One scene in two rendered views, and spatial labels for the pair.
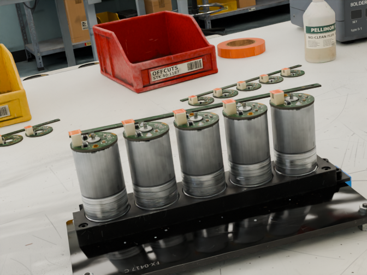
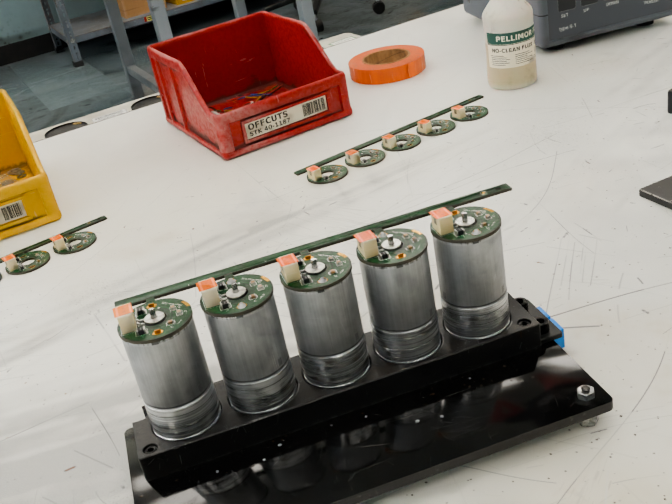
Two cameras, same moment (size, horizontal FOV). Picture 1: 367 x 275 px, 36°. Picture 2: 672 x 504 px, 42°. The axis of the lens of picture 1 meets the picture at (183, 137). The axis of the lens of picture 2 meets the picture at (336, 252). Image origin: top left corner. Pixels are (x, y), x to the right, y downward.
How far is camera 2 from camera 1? 0.05 m
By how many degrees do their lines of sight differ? 7
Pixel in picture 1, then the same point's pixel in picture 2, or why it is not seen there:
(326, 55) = (521, 78)
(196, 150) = (319, 321)
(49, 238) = (102, 456)
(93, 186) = (160, 391)
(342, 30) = (545, 30)
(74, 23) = not seen: outside the picture
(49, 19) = not seen: outside the picture
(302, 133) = (484, 277)
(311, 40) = (496, 54)
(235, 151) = (380, 312)
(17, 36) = (36, 13)
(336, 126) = (540, 218)
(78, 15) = not seen: outside the picture
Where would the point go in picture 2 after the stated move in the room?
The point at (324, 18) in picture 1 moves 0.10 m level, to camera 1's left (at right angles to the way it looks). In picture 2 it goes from (515, 20) to (366, 50)
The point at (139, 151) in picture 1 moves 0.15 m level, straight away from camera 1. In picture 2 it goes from (228, 332) to (205, 168)
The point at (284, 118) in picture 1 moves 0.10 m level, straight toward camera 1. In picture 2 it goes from (454, 255) to (466, 456)
